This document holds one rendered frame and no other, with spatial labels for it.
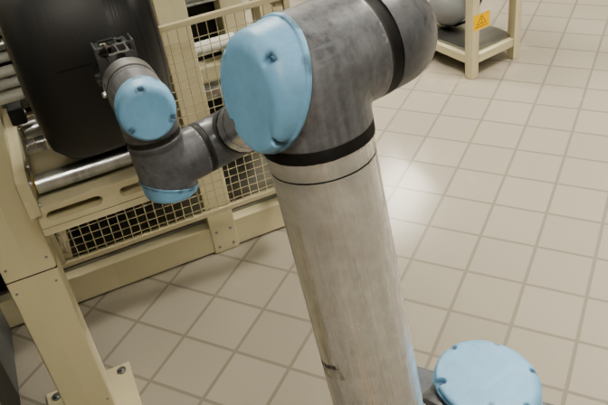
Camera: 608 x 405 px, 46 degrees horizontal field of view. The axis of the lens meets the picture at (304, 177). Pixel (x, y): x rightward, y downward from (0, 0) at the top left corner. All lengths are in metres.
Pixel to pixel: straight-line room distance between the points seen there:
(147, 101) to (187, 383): 1.40
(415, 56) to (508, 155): 2.49
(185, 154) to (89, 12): 0.42
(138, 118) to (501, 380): 0.65
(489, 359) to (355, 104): 0.53
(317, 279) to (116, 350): 1.85
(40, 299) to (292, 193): 1.37
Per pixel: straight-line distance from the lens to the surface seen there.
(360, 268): 0.74
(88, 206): 1.75
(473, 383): 1.05
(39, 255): 1.92
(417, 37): 0.70
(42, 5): 1.48
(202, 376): 2.39
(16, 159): 1.77
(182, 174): 1.19
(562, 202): 2.94
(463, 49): 3.77
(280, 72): 0.62
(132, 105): 1.12
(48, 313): 2.04
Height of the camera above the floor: 1.78
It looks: 35 degrees down
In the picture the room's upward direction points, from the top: 8 degrees counter-clockwise
